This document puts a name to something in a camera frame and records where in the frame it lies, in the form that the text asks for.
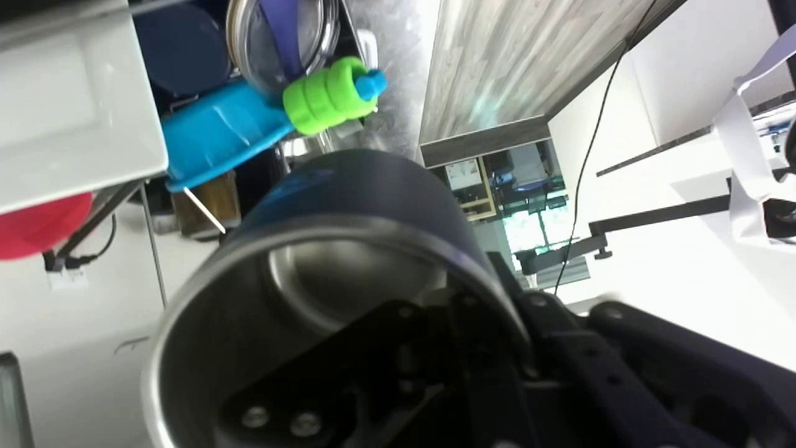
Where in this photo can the clear glass lid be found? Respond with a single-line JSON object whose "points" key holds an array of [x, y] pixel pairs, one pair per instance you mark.
{"points": [[282, 37]]}

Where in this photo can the black dish rack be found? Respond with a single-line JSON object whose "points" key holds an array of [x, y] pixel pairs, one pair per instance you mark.
{"points": [[101, 224]]}

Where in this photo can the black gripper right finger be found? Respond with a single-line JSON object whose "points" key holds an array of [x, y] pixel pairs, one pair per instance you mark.
{"points": [[647, 373]]}

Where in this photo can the red cup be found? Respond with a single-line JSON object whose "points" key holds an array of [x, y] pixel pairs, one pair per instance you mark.
{"points": [[39, 224]]}

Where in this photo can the white plate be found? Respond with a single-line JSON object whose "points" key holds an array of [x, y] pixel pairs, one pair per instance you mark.
{"points": [[76, 108]]}

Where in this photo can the blue plastic bowl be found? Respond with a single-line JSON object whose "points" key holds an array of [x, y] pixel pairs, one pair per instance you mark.
{"points": [[220, 132]]}

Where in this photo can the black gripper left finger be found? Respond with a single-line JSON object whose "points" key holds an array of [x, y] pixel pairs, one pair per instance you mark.
{"points": [[357, 382]]}

